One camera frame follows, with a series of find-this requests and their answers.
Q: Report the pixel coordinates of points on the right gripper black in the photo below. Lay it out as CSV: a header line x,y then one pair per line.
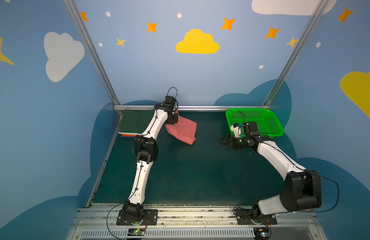
x,y
231,141

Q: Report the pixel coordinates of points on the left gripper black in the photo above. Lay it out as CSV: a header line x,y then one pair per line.
x,y
173,117

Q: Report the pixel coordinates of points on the pink red t-shirt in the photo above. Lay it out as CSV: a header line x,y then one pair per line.
x,y
184,130

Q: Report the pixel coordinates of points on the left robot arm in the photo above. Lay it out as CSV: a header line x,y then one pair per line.
x,y
145,153

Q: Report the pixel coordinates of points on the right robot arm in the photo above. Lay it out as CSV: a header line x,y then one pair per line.
x,y
301,189

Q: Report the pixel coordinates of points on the green plastic basket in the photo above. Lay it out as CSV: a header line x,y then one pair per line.
x,y
267,122

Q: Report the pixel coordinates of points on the folded white t-shirt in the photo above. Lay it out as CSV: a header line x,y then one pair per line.
x,y
130,133

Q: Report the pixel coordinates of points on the folded blue t-shirt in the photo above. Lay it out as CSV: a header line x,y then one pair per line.
x,y
127,136

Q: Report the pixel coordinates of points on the right controller board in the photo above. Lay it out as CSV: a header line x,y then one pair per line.
x,y
262,233

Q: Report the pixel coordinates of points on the controller board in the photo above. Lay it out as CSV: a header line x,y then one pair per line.
x,y
262,233
136,232

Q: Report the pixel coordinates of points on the left controller board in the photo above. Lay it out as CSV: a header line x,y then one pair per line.
x,y
136,232

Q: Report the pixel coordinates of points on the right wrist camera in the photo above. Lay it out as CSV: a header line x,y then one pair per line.
x,y
236,129

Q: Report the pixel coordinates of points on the rear aluminium frame bar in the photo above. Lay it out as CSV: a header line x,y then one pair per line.
x,y
188,108

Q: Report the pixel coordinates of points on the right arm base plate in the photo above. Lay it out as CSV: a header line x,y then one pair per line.
x,y
246,217

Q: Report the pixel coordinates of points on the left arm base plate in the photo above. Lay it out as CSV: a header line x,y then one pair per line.
x,y
149,217

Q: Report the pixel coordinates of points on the aluminium front rail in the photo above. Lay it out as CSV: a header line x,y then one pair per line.
x,y
190,223

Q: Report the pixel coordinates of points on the left aluminium frame post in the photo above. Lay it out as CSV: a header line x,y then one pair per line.
x,y
80,25

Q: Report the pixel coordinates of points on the aluminium frame post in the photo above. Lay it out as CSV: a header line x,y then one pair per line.
x,y
308,30
80,25

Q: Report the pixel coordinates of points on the right aluminium frame post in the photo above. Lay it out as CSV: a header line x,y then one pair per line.
x,y
308,30

